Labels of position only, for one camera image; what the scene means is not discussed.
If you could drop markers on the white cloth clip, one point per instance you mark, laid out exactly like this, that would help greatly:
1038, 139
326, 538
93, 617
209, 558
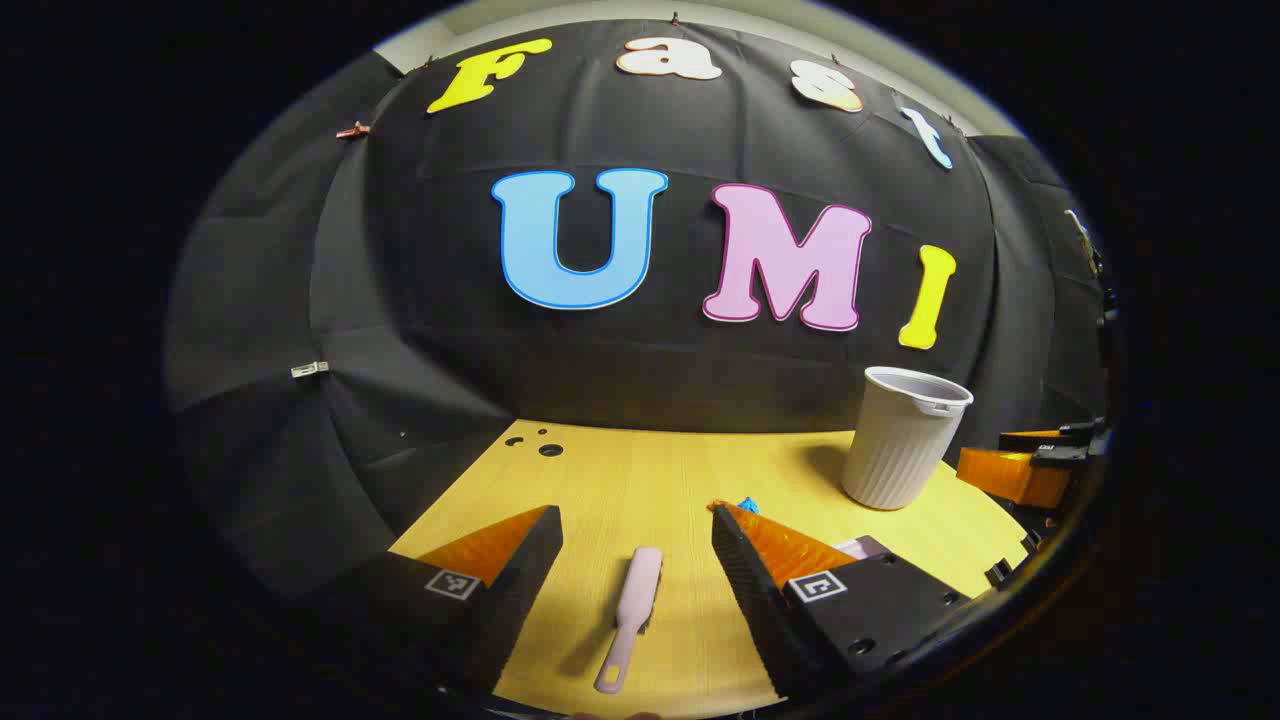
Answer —
310, 369

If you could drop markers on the blue paper scrap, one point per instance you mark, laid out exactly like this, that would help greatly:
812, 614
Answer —
748, 506

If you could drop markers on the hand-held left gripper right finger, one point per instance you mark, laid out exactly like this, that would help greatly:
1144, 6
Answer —
750, 590

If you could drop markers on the white ribbed garbage bin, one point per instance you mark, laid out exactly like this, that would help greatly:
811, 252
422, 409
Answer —
900, 450

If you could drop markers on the wooden desktop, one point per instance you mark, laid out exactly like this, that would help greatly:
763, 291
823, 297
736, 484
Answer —
650, 480

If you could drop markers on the small pink broom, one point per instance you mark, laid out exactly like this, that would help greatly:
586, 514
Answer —
640, 590

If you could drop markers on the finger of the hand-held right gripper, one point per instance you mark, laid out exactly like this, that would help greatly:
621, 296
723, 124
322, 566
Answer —
1070, 438
1010, 478

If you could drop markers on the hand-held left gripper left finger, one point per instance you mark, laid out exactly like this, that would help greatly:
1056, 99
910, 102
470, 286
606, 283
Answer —
525, 590

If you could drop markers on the black backdrop cloth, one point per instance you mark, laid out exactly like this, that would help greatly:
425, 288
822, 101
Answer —
450, 300

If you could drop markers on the red cloth clip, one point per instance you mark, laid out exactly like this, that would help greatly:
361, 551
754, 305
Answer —
352, 130

